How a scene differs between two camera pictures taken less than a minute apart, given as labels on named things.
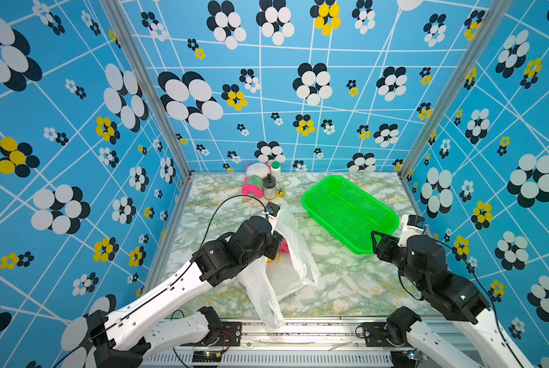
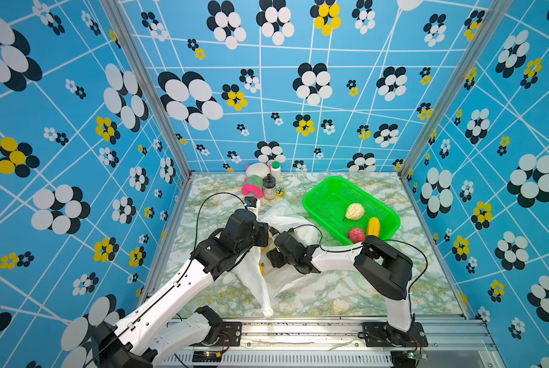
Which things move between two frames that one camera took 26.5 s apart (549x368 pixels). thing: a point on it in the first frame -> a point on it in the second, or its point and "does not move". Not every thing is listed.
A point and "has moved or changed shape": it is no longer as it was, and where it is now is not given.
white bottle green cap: x=276 y=170 does not move
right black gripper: x=386 y=244 -> x=273 y=256
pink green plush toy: x=253 y=183 does not move
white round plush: x=258 y=169 does not move
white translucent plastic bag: x=287 y=274 has moved or changed shape
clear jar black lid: x=269 y=187 does not move
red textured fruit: x=284 y=247 has moved or changed shape
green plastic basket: x=348 y=213 does not move
